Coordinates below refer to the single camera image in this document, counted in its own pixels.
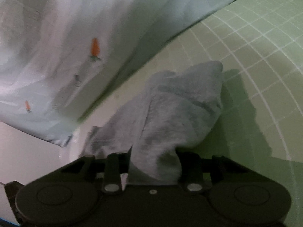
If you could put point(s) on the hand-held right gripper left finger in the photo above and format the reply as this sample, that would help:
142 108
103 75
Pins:
113 165

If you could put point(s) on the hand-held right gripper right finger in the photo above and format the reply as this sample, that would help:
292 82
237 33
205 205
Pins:
191 167

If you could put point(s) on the grey hoodie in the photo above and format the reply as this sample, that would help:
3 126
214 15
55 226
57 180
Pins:
170 113

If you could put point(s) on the white rounded board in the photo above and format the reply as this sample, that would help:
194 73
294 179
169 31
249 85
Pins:
35 151

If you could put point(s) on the pale carrot print sheet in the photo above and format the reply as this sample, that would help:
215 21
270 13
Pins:
71 28

